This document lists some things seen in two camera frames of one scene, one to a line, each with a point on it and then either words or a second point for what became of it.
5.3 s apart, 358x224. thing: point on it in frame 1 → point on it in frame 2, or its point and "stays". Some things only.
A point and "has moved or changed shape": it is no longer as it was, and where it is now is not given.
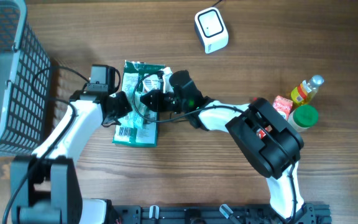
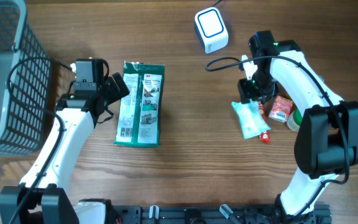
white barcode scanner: [211, 30] stays
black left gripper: [125, 106] → [115, 93]
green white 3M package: [139, 127] stays
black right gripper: [156, 105] → [246, 93]
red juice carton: [283, 106] stays
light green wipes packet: [134, 118] has moved or changed shape
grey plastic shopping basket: [15, 81] stays
